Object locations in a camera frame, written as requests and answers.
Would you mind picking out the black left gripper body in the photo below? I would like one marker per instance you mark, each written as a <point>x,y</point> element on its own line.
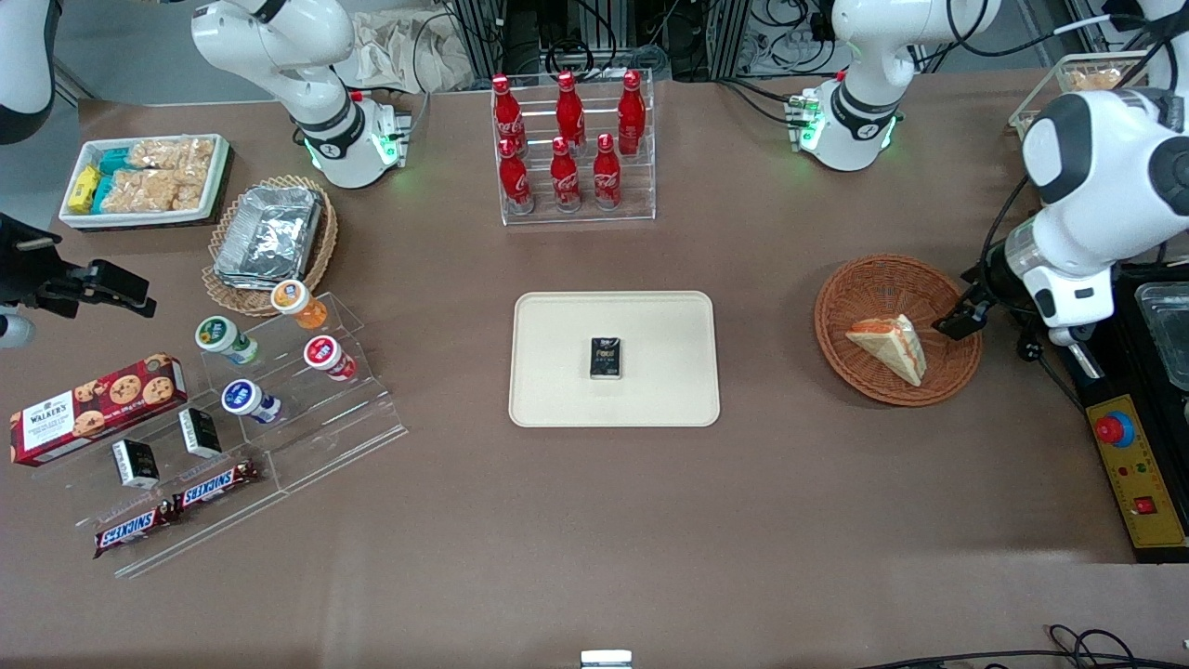
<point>994,272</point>

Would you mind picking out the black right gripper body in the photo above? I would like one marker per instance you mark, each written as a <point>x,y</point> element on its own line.
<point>20,268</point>

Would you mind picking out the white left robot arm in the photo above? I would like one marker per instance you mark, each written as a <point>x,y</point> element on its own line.
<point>1105,186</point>

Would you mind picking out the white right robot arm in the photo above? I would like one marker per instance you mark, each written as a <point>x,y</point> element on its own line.
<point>316,102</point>

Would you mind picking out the triangular wrapped sandwich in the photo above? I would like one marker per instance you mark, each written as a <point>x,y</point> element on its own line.
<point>890,346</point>

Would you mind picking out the brown wicker basket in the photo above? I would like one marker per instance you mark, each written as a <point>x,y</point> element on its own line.
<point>859,297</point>

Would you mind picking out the white rectangular snack tray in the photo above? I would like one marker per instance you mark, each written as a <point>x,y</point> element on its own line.
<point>219,177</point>

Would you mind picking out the light tan wicker basket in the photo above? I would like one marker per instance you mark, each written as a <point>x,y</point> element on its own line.
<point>325,242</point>

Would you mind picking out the beige plastic tray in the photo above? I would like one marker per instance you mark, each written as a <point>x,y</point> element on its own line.
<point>650,390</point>

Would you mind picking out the teal snack packet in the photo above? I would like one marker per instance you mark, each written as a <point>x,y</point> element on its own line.
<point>114,161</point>
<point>103,193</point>

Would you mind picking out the yellow snack packet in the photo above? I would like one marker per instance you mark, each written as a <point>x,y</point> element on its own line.
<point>84,190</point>

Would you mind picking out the clear rice cracker bag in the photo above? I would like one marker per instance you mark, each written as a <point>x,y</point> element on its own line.
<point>149,190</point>
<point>172,153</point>

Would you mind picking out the green gum bottle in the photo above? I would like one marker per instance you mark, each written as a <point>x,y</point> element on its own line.
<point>221,336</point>

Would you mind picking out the red tartan cookie box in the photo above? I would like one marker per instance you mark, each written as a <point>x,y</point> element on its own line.
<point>93,413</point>

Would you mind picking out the stack of foil containers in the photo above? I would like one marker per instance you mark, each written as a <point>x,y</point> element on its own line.
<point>269,237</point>

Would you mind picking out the black white gum box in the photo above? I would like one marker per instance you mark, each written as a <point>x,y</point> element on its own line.
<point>136,463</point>
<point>201,432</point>

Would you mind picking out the blue gum bottle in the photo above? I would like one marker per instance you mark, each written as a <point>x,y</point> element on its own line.
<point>245,400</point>

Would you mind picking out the clear plastic container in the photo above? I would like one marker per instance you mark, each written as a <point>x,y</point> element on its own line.
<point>1169,334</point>

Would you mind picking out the orange gum bottle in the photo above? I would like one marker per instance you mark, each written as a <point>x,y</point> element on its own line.
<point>295,301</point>

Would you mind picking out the red gum bottle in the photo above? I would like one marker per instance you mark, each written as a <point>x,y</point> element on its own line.
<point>325,355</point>

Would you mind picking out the brown Snickers bar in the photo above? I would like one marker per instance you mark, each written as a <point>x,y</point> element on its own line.
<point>135,530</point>
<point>215,486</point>

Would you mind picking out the yellow emergency stop box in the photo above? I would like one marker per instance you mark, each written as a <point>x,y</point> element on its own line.
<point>1138,474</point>

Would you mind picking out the clear acrylic stepped display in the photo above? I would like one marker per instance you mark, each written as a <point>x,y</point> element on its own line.
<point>325,437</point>

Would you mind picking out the small black box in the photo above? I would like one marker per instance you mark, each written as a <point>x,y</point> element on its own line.
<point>606,359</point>

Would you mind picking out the crumpled beige paper bag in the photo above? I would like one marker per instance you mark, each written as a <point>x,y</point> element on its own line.
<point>399,51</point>

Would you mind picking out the black equipment rack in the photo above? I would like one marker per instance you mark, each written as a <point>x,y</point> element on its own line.
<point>706,37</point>

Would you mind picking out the red cola bottle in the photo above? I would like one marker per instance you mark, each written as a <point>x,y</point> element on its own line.
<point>565,178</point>
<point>607,177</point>
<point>569,113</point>
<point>506,116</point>
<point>632,116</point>
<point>515,181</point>

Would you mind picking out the clear acrylic bottle rack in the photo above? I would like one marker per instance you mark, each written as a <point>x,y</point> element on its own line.
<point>581,209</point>

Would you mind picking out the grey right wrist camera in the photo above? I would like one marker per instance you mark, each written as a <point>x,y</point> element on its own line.
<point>13,331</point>

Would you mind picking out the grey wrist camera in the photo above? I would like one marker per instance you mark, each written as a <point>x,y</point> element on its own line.
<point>1076,336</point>
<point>13,331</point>

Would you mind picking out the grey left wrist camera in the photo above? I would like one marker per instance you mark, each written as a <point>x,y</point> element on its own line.
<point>1076,336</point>

